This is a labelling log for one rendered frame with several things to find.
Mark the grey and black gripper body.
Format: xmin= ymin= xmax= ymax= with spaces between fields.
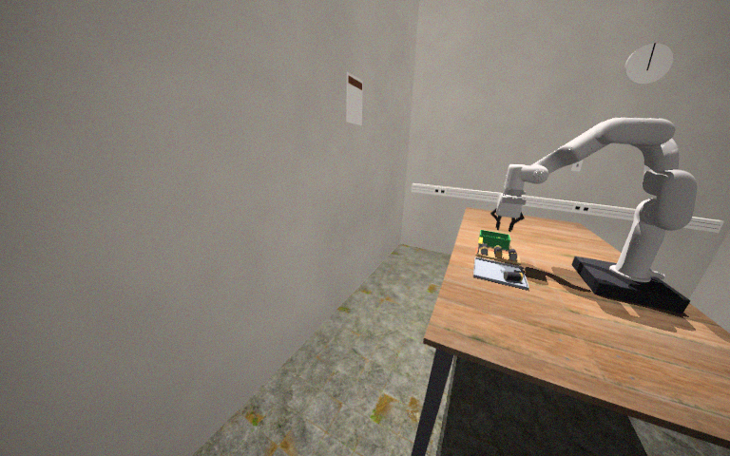
xmin=496 ymin=194 xmax=522 ymax=219

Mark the pale yellow flat board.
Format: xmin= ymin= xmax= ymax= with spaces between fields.
xmin=476 ymin=238 xmax=521 ymax=265

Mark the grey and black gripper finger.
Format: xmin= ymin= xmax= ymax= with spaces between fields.
xmin=490 ymin=208 xmax=501 ymax=230
xmin=509 ymin=212 xmax=524 ymax=232

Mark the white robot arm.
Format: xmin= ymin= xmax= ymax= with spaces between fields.
xmin=501 ymin=118 xmax=697 ymax=282

